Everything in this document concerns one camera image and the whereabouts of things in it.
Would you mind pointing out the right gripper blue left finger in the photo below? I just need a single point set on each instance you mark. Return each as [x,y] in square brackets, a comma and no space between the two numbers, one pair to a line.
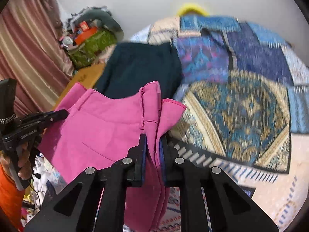
[95,199]

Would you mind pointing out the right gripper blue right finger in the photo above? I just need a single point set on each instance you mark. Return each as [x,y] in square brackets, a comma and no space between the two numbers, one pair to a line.
[209,199]

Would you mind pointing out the pink pants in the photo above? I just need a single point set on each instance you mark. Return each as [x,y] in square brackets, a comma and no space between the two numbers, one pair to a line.
[99,131]

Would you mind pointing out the orange sleeved left forearm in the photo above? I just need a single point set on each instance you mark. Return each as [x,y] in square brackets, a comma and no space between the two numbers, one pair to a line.
[11,200]

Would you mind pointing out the person left hand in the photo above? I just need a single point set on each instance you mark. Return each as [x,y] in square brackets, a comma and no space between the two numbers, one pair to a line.
[24,164]

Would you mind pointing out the striped red gold curtain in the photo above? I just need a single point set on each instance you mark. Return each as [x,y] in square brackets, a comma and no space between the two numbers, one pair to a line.
[31,54]

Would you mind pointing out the blue patchwork bedspread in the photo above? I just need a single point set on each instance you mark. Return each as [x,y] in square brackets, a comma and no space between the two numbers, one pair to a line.
[246,98]

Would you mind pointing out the green storage bag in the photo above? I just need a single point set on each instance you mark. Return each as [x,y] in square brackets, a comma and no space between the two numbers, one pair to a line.
[85,54]

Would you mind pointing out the dark navy pants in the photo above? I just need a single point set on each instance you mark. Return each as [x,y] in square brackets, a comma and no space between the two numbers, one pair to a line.
[133,65]

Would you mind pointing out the orange box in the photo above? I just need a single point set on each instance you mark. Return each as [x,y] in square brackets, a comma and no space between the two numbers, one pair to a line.
[83,36]

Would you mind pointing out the grey plush pillow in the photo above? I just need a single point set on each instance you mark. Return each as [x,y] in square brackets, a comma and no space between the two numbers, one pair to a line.
[103,15]

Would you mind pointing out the yellow foam tube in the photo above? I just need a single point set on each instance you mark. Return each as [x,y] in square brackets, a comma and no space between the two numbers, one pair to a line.
[192,8]

